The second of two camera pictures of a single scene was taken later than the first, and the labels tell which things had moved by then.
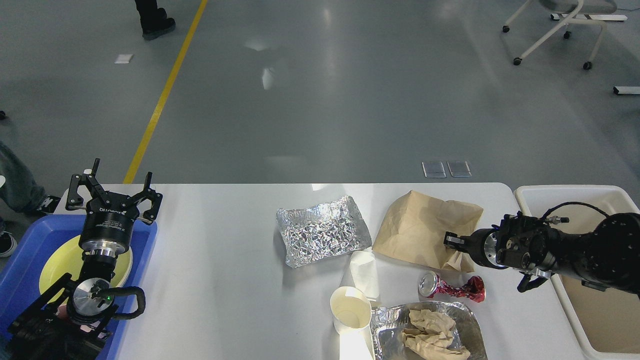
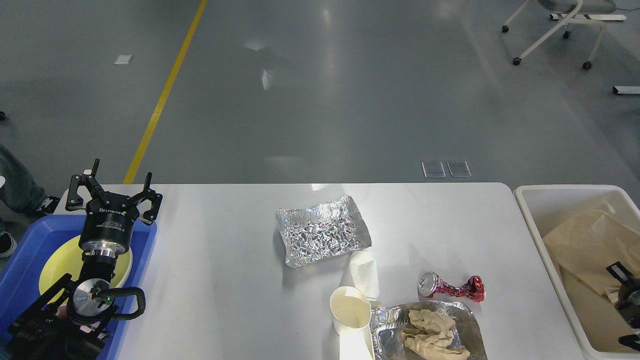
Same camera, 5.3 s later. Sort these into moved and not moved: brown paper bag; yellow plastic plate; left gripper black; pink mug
Moved: brown paper bag
Not moved: pink mug; yellow plastic plate; left gripper black
